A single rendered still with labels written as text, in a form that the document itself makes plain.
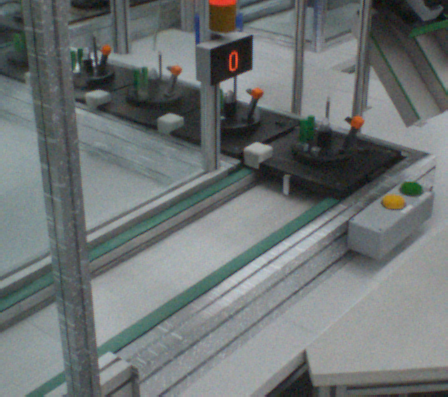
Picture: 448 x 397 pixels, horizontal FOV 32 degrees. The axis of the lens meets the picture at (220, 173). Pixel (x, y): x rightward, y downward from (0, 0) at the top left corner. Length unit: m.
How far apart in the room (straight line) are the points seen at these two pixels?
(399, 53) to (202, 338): 0.95
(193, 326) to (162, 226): 0.34
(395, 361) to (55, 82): 0.74
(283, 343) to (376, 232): 0.27
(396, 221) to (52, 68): 0.85
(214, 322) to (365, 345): 0.26
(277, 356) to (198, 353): 0.14
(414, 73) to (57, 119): 1.22
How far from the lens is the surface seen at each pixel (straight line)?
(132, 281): 1.34
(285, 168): 1.59
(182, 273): 1.35
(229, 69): 1.48
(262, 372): 1.24
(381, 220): 1.45
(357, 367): 1.26
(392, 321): 1.37
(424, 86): 1.88
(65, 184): 0.82
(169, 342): 1.13
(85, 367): 0.96
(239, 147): 1.68
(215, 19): 1.45
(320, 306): 1.38
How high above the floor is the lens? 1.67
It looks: 27 degrees down
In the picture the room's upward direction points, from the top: straight up
